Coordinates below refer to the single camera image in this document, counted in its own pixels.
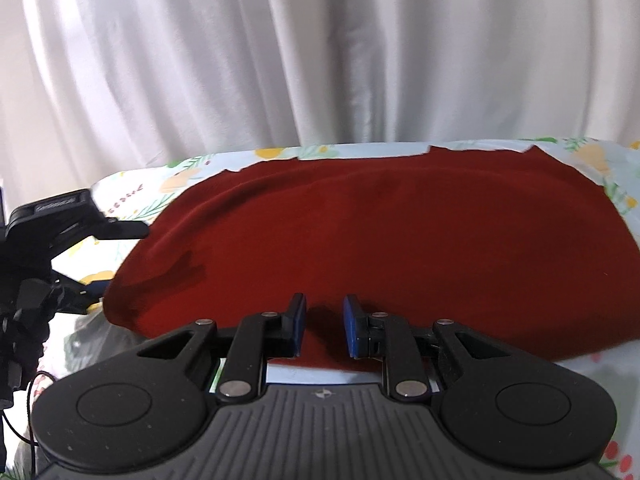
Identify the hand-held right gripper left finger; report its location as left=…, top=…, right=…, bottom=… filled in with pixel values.
left=135, top=292, right=308, bottom=401

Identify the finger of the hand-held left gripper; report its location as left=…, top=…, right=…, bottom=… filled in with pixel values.
left=50, top=269, right=108, bottom=316
left=92, top=216, right=151, bottom=241

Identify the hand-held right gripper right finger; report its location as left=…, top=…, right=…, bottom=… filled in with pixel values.
left=341, top=294, right=506, bottom=402

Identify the red knit cardigan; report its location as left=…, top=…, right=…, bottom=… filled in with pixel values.
left=102, top=144, right=640, bottom=366

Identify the white curtain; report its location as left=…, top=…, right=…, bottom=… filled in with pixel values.
left=0, top=0, right=640, bottom=196

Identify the floral bed sheet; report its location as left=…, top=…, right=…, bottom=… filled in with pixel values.
left=10, top=135, right=640, bottom=480

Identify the thin black cable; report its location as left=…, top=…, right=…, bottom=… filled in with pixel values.
left=0, top=370, right=58, bottom=466

